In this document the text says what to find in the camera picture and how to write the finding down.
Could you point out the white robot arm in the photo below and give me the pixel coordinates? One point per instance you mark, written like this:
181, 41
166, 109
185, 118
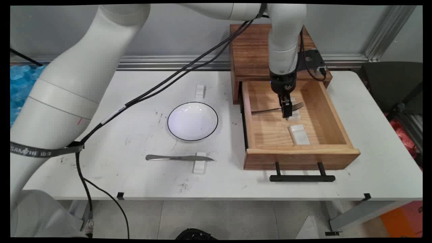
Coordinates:
67, 84

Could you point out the white cutlery rest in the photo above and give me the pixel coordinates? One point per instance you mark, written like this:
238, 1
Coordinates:
299, 135
199, 167
199, 91
295, 116

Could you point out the grey metal frame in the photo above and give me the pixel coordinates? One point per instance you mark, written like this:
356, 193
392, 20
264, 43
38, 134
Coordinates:
413, 126

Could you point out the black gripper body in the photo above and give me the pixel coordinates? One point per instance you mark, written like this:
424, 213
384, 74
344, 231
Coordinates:
282, 84

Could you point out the white plate with black rim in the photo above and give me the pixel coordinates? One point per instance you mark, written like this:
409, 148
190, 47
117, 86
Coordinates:
192, 121

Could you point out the black object on floor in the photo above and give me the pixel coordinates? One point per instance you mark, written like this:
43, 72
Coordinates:
195, 234

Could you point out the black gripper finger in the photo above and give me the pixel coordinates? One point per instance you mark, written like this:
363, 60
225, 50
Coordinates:
280, 101
287, 109

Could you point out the dark wooden cabinet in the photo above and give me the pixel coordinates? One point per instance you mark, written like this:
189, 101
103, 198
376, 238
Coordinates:
249, 57

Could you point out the black table edge clip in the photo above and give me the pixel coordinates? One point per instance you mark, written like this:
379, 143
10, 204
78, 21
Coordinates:
367, 196
120, 195

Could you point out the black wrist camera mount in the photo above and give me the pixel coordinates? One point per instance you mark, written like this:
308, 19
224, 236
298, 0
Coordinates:
312, 60

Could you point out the grey table leg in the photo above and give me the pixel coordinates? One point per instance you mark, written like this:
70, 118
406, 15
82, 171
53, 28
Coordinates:
79, 211
354, 216

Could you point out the silver metal knife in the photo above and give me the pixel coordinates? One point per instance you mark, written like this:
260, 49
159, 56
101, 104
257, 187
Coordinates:
168, 157

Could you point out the horizontal aluminium rail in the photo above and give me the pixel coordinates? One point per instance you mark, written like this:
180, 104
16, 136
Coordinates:
168, 62

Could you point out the slanted aluminium post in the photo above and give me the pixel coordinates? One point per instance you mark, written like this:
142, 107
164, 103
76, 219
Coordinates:
388, 33

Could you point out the silver metal fork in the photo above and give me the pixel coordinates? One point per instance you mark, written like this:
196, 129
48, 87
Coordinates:
263, 111

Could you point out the light wooden drawer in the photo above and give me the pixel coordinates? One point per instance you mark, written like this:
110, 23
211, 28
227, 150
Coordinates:
270, 131

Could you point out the orange box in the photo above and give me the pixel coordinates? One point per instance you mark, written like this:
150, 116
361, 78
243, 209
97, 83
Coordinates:
405, 219

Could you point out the blue bubble wrap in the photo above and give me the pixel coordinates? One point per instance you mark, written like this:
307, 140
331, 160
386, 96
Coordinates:
20, 84

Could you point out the red bag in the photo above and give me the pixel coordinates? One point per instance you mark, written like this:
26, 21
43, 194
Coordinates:
403, 135

